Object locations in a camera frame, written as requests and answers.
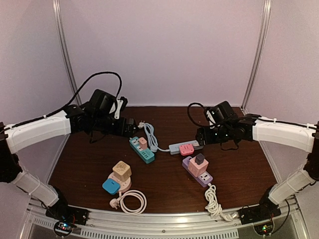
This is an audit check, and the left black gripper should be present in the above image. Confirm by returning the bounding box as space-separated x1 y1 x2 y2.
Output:
92 114 139 138

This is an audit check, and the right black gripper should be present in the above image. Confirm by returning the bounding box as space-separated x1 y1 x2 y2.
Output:
195 125 233 147

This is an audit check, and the dark grey usb charger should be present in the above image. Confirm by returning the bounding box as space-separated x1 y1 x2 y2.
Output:
195 153 205 165

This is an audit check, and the pink square plug adapter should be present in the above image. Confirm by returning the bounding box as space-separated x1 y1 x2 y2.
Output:
179 143 195 156

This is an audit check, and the pink cube socket adapter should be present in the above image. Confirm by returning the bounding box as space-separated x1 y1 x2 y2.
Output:
188 158 209 177

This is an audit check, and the light blue power strip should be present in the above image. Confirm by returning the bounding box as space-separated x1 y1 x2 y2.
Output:
168 140 203 155

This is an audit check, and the purple power strip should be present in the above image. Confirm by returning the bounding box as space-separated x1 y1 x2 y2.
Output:
182 156 213 188

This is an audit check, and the white cable with plug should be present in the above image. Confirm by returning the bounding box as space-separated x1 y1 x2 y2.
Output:
204 183 236 222
109 189 147 215

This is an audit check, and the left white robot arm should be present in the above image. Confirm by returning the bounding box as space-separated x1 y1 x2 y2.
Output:
0 103 138 221

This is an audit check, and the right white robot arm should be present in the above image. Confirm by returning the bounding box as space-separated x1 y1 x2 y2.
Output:
195 114 319 220

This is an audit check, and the small pink plug adapter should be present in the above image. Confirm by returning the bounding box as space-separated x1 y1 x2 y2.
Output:
139 137 148 150

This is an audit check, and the teal power strip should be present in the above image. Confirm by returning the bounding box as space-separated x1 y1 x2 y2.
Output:
129 136 155 164

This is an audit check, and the beige cube adapter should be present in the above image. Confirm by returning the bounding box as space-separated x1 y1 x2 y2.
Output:
112 161 132 182

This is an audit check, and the round pink white power strip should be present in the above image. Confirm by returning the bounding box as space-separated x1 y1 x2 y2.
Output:
108 172 132 194

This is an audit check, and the blue square adapter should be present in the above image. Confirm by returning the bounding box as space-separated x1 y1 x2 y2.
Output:
102 178 121 195

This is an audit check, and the light blue cable with plug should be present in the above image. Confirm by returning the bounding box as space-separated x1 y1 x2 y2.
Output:
138 121 170 153

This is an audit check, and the white coiled cable with plug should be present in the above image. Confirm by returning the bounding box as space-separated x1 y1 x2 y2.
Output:
109 189 147 215

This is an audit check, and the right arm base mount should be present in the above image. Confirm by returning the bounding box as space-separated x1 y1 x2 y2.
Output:
238 205 281 236

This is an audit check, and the right aluminium frame post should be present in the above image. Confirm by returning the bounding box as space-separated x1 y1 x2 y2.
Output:
241 0 272 113

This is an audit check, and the aluminium frame post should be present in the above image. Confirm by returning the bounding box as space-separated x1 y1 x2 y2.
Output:
241 0 272 113
52 0 78 94

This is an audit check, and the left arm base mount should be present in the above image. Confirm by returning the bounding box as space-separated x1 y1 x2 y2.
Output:
41 204 89 238

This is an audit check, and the aluminium front rail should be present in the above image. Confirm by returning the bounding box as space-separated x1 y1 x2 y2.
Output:
18 197 310 239

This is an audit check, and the left aluminium frame post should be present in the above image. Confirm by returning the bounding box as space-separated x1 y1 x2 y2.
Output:
52 0 78 94

